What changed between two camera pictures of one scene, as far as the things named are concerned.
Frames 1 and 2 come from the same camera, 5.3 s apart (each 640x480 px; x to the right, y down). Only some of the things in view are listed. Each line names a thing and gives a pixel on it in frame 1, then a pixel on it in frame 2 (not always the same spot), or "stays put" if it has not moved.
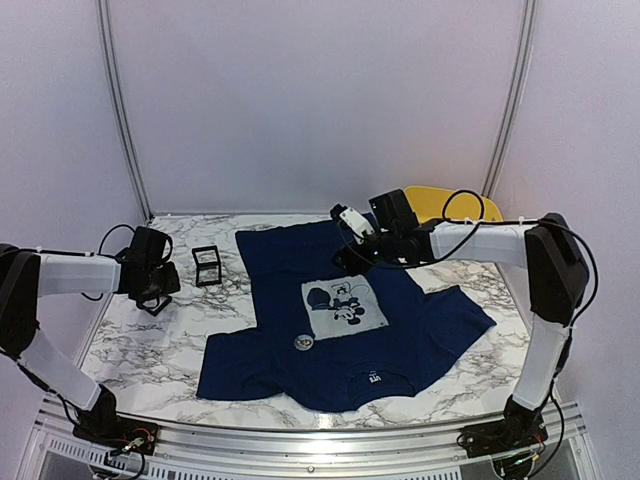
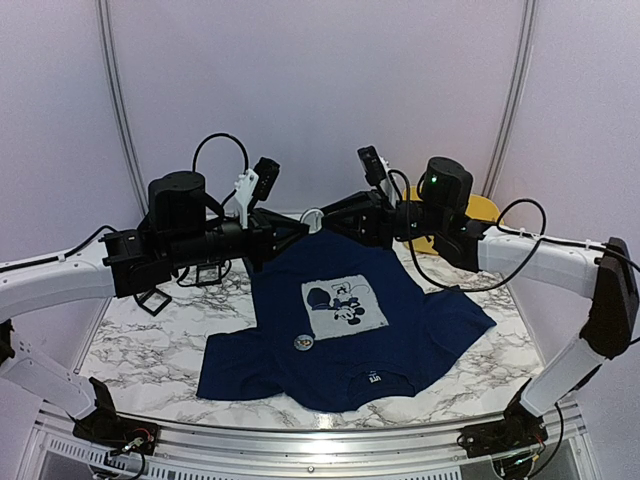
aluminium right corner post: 516,96 stays put
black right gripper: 349,266 -> 336,223
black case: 208,265 stays put
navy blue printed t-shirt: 320,334 stays put
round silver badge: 303,342 stays put
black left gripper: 173,284 -> 263,242
